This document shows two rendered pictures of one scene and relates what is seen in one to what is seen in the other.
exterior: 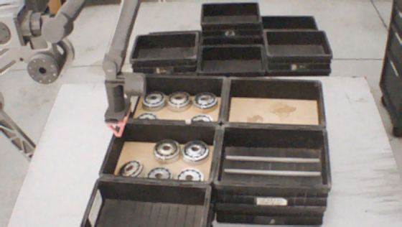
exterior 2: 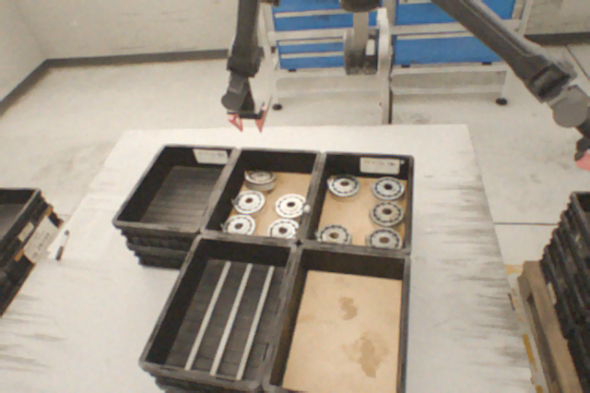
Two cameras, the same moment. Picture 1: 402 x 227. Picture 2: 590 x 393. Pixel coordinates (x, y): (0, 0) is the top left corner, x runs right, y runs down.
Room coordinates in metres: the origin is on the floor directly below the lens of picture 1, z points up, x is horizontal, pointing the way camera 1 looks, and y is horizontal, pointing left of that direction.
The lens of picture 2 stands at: (1.46, -0.80, 1.84)
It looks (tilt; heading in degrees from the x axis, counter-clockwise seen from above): 45 degrees down; 98
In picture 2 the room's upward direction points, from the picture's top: 9 degrees counter-clockwise
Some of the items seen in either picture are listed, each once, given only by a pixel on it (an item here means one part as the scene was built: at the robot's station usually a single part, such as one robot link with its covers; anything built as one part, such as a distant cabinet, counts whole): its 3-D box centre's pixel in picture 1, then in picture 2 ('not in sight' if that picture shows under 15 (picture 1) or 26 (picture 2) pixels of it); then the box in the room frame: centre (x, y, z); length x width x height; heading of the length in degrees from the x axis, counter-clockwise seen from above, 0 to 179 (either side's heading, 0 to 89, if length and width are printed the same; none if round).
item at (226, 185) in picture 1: (273, 156); (224, 302); (1.16, -0.24, 0.92); 0.40 x 0.30 x 0.02; 80
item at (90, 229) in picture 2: not in sight; (90, 224); (0.50, 0.25, 0.70); 0.33 x 0.23 x 0.01; 85
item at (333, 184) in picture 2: (146, 120); (344, 184); (1.48, 0.22, 0.86); 0.10 x 0.10 x 0.01
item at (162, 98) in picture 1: (153, 98); (387, 188); (1.62, 0.19, 0.86); 0.10 x 0.10 x 0.01
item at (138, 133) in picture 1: (162, 161); (267, 202); (1.23, 0.15, 0.87); 0.40 x 0.30 x 0.11; 80
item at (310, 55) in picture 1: (296, 72); not in sight; (2.40, -0.62, 0.37); 0.40 x 0.30 x 0.45; 85
